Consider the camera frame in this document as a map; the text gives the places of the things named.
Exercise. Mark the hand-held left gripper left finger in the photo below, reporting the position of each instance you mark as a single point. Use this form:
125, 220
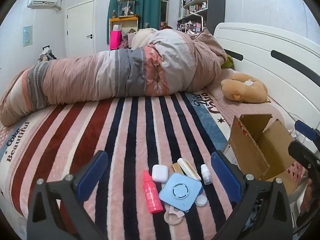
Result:
92, 178

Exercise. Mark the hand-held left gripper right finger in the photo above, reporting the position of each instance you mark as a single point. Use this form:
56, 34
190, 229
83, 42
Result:
225, 177

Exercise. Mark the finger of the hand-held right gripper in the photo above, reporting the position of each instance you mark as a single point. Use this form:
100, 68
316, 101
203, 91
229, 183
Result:
307, 130
301, 152

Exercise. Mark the small clear dropper bottle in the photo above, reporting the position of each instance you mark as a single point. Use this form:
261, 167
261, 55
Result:
206, 175

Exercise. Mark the white round lens case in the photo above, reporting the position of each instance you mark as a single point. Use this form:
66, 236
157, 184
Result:
201, 201

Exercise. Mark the white cream tube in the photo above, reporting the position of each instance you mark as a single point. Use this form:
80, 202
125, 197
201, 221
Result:
189, 169

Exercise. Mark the cardboard box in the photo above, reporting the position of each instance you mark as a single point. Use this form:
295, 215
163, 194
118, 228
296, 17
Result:
260, 152

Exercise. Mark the light blue square case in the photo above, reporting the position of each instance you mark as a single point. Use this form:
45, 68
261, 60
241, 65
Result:
180, 192

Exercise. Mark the gold lipstick tube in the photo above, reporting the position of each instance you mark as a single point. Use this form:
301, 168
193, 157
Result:
177, 168

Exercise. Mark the pink spray bottle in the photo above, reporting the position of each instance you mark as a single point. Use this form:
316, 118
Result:
151, 195

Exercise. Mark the white earbud case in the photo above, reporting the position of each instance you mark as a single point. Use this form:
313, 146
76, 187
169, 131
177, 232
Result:
160, 173

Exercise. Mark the pink polka dot cloth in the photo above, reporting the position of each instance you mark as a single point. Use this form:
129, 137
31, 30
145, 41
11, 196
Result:
298, 170

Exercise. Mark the striped plush blanket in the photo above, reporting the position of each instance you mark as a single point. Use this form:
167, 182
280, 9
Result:
130, 135

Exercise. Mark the white bed headboard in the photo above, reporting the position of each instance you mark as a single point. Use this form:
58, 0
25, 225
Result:
275, 62

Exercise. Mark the brown plush toy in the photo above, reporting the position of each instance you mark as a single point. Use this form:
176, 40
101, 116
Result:
243, 88

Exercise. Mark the green plush toy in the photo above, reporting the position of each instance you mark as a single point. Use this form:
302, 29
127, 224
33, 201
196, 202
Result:
228, 62

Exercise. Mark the pink grey striped duvet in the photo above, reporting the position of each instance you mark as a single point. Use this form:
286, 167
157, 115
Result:
112, 72

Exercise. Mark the pink gift bag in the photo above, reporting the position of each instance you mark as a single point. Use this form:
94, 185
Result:
115, 40

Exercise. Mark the cream pillow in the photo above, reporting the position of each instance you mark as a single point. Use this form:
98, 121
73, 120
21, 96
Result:
142, 38

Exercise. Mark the white door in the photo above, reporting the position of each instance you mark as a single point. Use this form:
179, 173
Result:
80, 30

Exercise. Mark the yellow shelf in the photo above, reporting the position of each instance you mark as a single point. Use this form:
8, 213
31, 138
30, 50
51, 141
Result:
124, 18

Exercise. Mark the dark bookshelf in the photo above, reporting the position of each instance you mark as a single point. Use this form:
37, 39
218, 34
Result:
193, 5

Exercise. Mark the glass display case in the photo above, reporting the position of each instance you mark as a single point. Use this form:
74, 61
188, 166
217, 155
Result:
126, 7

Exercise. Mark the window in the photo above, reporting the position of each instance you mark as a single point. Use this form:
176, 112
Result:
165, 3

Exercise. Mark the teal curtain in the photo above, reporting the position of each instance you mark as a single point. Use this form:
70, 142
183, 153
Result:
147, 2

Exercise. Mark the white air conditioner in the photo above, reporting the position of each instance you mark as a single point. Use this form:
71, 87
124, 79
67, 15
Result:
43, 0

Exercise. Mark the light blue wall poster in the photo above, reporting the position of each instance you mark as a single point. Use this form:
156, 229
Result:
27, 36

